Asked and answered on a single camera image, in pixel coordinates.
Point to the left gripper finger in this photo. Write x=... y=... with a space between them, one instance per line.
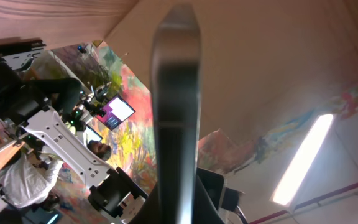
x=175 y=87

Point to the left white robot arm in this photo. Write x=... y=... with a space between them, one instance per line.
x=29 y=109

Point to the ceiling fluorescent light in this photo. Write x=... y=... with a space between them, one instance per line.
x=299 y=166

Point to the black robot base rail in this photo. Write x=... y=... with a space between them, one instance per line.
x=20 y=54

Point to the person in white shirt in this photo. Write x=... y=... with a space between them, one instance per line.
x=24 y=184

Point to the glowing monitor screen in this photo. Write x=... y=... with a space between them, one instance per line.
x=117 y=110

